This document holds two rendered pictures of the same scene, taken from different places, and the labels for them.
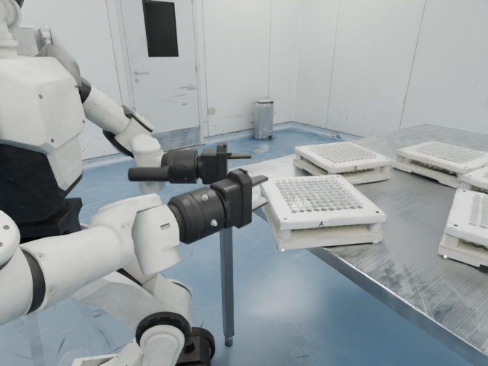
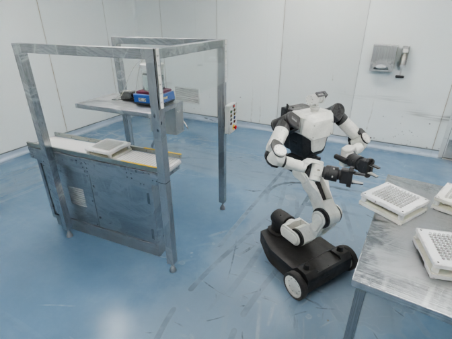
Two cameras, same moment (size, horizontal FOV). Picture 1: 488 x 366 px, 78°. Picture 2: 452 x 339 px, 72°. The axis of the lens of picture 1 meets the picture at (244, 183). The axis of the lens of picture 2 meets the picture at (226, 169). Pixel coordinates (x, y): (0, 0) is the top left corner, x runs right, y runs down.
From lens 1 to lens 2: 1.44 m
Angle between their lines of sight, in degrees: 59
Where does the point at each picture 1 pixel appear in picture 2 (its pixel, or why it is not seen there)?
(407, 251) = (402, 232)
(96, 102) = (346, 125)
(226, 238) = not seen: hidden behind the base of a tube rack
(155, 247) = (313, 173)
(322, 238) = (375, 208)
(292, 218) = (366, 194)
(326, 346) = (420, 324)
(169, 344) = (319, 220)
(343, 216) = (385, 204)
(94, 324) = not seen: hidden behind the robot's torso
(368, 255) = (384, 222)
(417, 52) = not seen: outside the picture
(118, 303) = (313, 196)
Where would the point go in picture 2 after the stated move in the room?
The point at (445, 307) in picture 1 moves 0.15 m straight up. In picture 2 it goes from (376, 239) to (383, 212)
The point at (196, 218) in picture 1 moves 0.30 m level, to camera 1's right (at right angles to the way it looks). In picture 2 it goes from (327, 172) to (368, 197)
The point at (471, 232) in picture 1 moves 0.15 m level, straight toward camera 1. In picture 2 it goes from (420, 233) to (383, 227)
